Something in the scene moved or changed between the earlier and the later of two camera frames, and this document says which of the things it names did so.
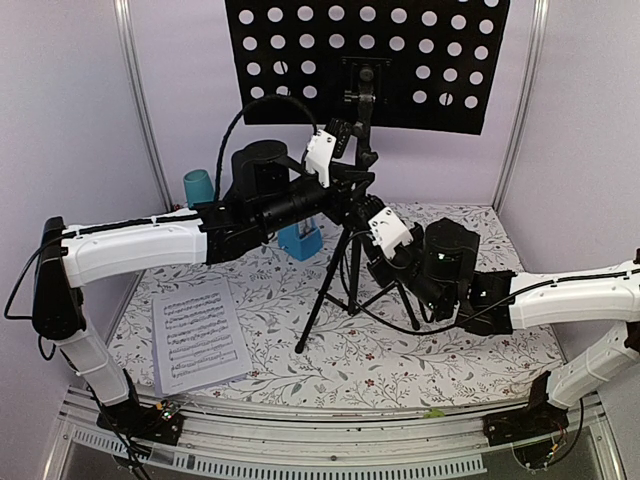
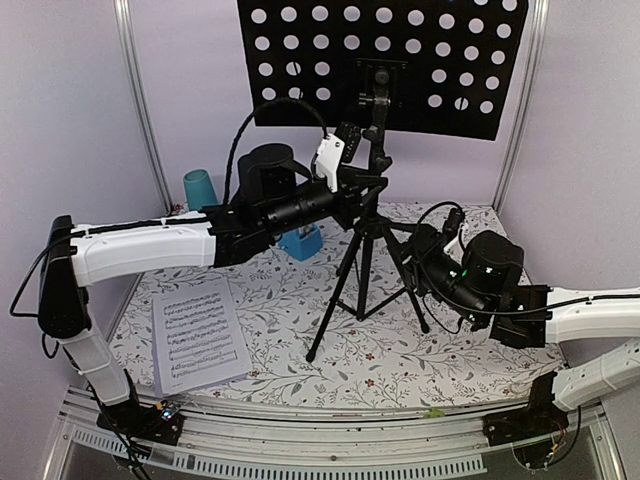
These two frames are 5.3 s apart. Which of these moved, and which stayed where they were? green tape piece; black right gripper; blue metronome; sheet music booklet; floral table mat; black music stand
Moved: black right gripper; black music stand
Stayed: floral table mat; sheet music booklet; green tape piece; blue metronome
